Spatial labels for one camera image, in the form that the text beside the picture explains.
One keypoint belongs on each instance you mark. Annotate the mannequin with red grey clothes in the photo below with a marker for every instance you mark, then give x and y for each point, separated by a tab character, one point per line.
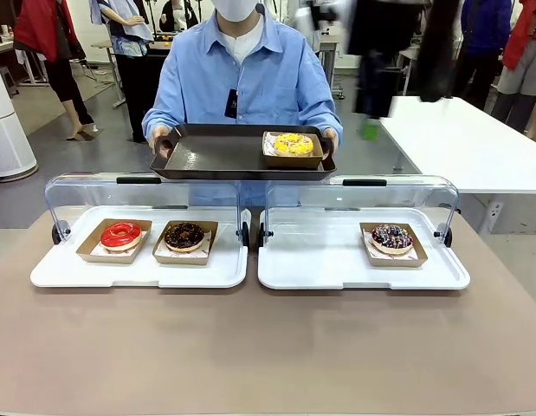
521	65

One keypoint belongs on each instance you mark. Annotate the mannequin with red jacket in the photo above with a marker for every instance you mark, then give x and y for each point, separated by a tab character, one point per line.
51	34

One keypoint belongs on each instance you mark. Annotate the cardboard box of yellow donut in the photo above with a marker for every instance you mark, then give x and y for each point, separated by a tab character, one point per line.
293	161

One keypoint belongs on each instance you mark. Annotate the paper liner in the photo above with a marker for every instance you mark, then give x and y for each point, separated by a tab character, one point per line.
208	237
269	145
368	245
143	239

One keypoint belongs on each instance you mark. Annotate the paper liner under red donut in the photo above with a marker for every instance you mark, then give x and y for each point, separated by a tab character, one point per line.
143	239

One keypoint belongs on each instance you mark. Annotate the paper liner under purple donut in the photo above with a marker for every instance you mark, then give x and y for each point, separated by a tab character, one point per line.
368	245

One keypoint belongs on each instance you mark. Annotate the black clip-on microphone pack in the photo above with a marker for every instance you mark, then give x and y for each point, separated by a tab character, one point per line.
231	104

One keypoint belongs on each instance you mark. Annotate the clear plastic display lid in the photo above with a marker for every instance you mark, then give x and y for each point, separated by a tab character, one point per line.
402	195
98	190

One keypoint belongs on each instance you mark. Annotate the yellow sprinkled donut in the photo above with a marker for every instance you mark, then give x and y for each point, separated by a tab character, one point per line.
293	145

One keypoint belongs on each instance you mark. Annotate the white table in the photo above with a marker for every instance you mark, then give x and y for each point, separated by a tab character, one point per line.
466	143

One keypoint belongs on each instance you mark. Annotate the white display tray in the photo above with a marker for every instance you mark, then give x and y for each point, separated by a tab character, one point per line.
319	268
185	273

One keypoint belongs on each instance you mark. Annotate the white face mask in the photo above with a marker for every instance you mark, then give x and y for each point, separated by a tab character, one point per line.
235	8

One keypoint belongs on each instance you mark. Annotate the dark brown serving tray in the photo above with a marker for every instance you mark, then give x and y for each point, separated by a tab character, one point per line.
215	151

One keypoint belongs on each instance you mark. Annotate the mannequin with patterned blue shirt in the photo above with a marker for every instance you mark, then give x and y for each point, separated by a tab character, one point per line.
133	65

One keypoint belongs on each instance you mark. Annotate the walking person in black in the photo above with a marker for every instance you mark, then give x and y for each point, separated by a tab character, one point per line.
389	52

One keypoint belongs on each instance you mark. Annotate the cardboard box of chocolate donut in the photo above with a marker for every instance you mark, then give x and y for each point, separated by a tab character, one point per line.
181	259

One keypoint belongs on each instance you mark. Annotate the white air purifier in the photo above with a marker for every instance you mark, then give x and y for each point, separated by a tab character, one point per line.
8	130

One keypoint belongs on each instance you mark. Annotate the person in blue shirt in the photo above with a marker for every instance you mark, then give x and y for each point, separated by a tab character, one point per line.
246	78

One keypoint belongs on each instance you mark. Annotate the person's left hand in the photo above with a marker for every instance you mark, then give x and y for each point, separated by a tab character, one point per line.
332	136

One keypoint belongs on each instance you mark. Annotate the cardboard box of red donut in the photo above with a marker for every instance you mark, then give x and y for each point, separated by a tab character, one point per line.
92	256

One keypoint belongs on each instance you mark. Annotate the person's right forearm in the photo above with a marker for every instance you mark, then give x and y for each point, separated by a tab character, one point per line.
161	115

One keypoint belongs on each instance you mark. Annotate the person's left forearm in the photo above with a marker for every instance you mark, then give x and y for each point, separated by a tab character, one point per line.
326	117

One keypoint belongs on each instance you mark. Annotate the person in blue hoodie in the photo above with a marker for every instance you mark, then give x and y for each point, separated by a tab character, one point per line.
486	39

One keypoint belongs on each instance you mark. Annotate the red glazed donut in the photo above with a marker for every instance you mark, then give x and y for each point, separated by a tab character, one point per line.
109	236

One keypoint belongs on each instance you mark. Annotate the person's right hand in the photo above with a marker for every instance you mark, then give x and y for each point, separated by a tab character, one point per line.
161	134

